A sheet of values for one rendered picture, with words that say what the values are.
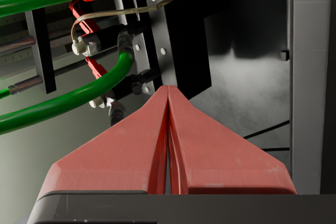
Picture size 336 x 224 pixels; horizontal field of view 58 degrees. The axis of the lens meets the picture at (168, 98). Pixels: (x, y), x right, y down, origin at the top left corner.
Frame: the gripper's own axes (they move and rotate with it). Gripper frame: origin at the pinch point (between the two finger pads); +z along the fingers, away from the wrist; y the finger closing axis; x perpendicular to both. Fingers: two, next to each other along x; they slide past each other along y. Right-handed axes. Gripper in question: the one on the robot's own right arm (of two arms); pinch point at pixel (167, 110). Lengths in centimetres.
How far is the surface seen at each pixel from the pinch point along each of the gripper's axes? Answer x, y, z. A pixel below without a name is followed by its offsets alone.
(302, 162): 22.6, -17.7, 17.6
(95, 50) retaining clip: 10.1, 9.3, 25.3
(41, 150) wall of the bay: 43, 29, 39
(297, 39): 6.7, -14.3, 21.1
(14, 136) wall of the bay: 37, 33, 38
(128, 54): 7.2, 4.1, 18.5
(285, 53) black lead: 14.6, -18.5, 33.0
